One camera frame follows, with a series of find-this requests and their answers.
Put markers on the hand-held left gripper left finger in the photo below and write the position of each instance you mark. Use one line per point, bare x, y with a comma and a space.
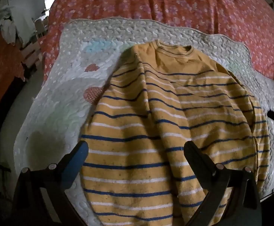
77, 160

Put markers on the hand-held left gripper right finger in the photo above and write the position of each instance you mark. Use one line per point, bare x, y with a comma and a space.
194, 157

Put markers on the yellow striped sweater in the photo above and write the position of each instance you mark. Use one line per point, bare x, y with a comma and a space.
155, 127

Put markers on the white quilted mat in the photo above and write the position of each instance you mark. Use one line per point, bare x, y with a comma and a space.
75, 58

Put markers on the wooden rack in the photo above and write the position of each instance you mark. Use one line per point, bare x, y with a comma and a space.
31, 51

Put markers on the orange hanging cloth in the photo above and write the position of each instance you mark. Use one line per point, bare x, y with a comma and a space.
3, 61

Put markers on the white hanging cloth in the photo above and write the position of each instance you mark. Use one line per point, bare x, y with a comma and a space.
8, 28

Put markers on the red floral bedsheet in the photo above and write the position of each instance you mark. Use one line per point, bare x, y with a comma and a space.
174, 4

